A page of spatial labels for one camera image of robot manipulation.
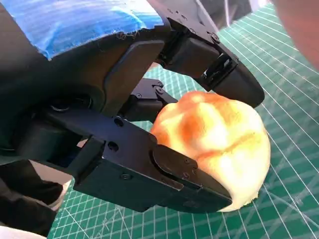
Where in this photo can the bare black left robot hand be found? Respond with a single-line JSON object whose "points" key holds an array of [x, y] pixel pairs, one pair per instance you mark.
{"points": [[74, 99]]}

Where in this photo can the green cutting mat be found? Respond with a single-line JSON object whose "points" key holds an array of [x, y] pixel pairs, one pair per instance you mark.
{"points": [[286, 199]]}

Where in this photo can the pink bowl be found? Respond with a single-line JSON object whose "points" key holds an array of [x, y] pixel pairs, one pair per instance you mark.
{"points": [[304, 25]]}

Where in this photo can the round toy bread bun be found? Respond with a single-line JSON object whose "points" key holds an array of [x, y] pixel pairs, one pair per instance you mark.
{"points": [[224, 149]]}

